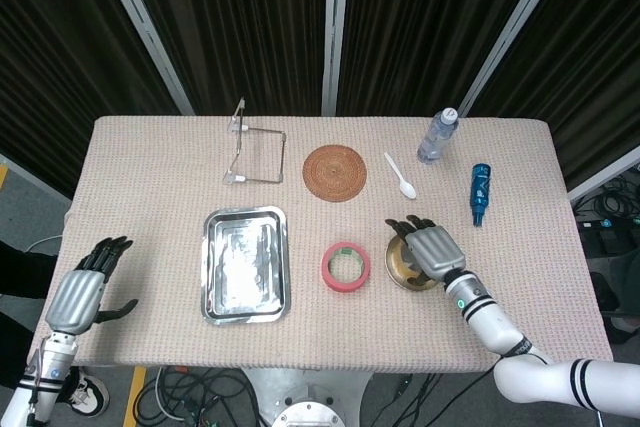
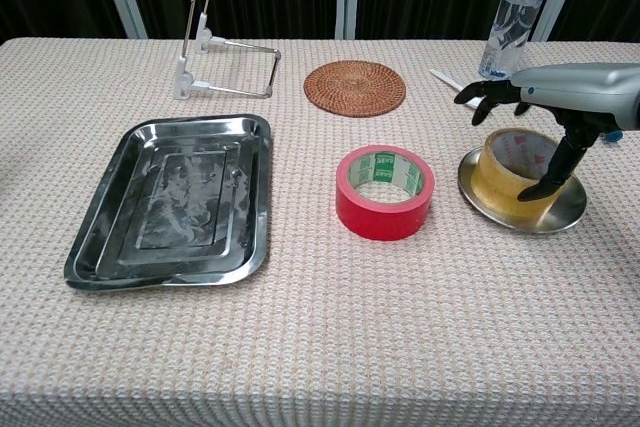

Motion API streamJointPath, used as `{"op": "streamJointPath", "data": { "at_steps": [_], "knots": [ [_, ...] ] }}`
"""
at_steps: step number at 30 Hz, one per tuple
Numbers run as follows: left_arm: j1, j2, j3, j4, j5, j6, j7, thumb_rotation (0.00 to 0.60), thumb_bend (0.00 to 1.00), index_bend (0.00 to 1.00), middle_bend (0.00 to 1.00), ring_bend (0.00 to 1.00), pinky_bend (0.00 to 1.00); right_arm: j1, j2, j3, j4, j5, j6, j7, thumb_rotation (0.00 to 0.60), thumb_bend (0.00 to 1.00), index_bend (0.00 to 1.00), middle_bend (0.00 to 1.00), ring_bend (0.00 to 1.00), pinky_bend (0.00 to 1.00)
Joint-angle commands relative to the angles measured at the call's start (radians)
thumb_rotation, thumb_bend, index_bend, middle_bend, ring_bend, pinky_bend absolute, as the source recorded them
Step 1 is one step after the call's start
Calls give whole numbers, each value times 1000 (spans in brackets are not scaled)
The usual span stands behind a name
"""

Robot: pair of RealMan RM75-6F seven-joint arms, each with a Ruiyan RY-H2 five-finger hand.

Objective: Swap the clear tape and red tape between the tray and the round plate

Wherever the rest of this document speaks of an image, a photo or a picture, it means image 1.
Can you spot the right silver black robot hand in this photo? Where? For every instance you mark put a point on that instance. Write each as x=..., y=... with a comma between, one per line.
x=437, y=252

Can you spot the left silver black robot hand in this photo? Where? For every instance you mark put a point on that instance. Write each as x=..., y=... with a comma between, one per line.
x=75, y=299

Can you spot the yellow transparent tape roll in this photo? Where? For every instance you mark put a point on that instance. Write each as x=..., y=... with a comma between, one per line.
x=397, y=252

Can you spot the red tape roll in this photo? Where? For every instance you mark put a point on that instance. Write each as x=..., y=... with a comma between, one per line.
x=345, y=286

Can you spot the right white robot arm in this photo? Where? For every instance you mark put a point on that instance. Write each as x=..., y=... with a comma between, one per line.
x=490, y=322

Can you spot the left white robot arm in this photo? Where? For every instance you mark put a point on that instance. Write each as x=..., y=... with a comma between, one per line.
x=50, y=354

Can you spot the round stainless steel dish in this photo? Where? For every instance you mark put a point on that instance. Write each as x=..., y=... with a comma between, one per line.
x=400, y=285

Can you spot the white plastic spoon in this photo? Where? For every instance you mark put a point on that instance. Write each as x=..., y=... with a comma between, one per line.
x=408, y=190

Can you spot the blue spray bottle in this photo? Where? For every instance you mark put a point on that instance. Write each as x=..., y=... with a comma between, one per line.
x=480, y=189

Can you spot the black and white sneaker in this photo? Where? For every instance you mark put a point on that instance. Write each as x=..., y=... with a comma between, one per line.
x=90, y=392

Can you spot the clear plastic water bottle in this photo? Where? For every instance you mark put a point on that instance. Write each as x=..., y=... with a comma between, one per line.
x=436, y=139

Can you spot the beige waffle tablecloth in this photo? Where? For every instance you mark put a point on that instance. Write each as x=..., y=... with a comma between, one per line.
x=350, y=342

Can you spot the round woven rattan coaster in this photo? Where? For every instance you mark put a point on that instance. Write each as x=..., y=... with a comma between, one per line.
x=335, y=173

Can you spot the rectangular stainless steel tray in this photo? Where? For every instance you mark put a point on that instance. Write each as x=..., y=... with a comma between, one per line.
x=245, y=267

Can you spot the black pleated partition panel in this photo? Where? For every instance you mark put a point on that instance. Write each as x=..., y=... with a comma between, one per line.
x=425, y=22
x=235, y=27
x=50, y=47
x=590, y=57

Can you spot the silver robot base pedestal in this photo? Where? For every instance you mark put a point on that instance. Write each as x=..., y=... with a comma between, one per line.
x=305, y=397

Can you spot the white partition frame post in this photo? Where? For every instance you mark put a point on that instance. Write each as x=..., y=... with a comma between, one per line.
x=334, y=32
x=150, y=42
x=515, y=32

